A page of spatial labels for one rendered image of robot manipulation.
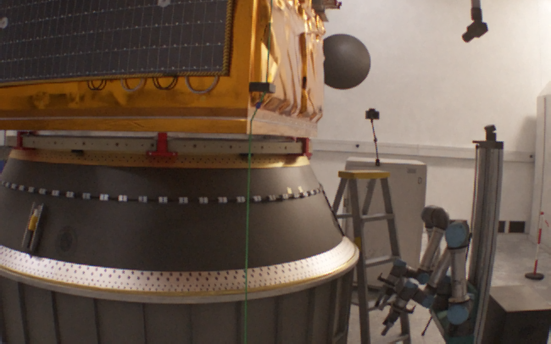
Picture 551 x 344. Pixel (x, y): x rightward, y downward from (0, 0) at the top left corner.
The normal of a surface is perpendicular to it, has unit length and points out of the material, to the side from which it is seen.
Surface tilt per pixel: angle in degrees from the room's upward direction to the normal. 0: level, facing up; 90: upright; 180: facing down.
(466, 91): 90
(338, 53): 90
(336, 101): 90
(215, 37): 90
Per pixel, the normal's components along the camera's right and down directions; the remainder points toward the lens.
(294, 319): 0.74, 0.07
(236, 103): -0.16, 0.11
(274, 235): 0.64, -0.40
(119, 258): 0.12, -0.41
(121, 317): 0.13, 0.07
